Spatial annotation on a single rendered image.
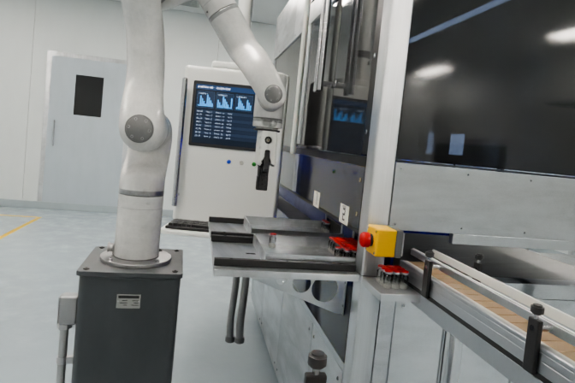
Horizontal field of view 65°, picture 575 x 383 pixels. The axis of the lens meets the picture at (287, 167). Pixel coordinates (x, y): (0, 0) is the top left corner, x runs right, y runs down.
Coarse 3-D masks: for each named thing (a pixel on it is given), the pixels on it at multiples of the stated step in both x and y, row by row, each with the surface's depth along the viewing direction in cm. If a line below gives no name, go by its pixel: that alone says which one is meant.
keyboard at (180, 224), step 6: (174, 222) 198; (180, 222) 200; (186, 222) 202; (192, 222) 203; (198, 222) 205; (204, 222) 206; (174, 228) 197; (180, 228) 197; (186, 228) 197; (192, 228) 197; (198, 228) 197; (204, 228) 198
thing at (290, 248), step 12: (264, 240) 151; (276, 240) 152; (288, 240) 153; (300, 240) 154; (312, 240) 155; (324, 240) 155; (264, 252) 127; (276, 252) 141; (288, 252) 143; (300, 252) 144; (312, 252) 146; (324, 252) 148
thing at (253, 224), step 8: (248, 216) 184; (256, 216) 185; (248, 224) 168; (256, 224) 185; (264, 224) 186; (272, 224) 186; (280, 224) 187; (288, 224) 187; (296, 224) 188; (304, 224) 189; (312, 224) 189; (320, 224) 190; (248, 232) 166; (256, 232) 159; (264, 232) 160; (272, 232) 160; (280, 232) 161; (288, 232) 161; (296, 232) 162; (304, 232) 162; (312, 232) 181; (320, 232) 182
